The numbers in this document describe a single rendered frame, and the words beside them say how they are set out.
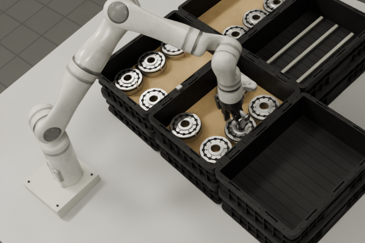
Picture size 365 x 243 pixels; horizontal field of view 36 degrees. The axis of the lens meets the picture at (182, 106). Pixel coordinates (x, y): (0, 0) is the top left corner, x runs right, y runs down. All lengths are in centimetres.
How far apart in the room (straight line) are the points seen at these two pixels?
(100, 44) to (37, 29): 207
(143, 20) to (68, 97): 32
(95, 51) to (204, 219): 63
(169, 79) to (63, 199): 55
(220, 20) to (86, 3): 169
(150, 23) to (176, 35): 8
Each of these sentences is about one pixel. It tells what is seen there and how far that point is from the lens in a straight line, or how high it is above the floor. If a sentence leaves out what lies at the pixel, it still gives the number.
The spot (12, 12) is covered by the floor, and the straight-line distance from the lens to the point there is 385.
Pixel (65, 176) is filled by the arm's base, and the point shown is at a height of 80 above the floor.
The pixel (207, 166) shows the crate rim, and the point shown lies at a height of 93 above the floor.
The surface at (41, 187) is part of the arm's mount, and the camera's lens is 194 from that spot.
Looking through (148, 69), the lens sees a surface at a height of 86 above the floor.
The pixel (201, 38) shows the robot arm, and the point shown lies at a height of 124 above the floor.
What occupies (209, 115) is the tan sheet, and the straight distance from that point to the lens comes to 185.
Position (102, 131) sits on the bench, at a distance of 206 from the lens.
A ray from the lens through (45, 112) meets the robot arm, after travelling 169.
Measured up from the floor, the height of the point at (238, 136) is 86.
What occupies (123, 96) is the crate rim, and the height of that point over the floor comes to 93.
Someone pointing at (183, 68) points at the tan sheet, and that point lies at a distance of 200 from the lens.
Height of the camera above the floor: 230
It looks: 51 degrees down
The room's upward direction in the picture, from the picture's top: 13 degrees counter-clockwise
